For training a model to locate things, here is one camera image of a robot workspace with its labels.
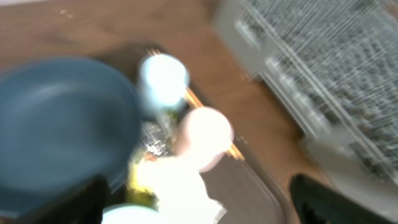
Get white crumpled napkin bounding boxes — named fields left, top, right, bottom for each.
left=138, top=157, right=227, bottom=224

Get yellow green wrapper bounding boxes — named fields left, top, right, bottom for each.
left=125, top=153, right=157, bottom=210

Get grey dishwasher rack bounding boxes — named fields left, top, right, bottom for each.
left=215, top=0, right=397, bottom=222

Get dark blue bowl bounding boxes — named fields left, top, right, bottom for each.
left=1, top=57, right=142, bottom=217

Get foil snack wrapper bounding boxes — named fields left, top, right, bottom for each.
left=140, top=121, right=173, bottom=159

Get pink cup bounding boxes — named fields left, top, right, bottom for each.
left=174, top=106, right=234, bottom=173

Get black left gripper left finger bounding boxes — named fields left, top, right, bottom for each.
left=27, top=175, right=109, bottom=224

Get wooden chopstick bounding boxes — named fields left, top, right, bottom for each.
left=139, top=49, right=243, bottom=171

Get light blue cup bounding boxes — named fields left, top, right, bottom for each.
left=137, top=53, right=190, bottom=119

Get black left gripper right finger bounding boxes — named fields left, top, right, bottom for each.
left=289, top=174, right=394, bottom=224

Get light blue small bowl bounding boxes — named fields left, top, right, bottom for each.
left=101, top=203, right=169, bottom=224

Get brown serving tray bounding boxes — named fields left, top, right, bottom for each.
left=93, top=43, right=293, bottom=224

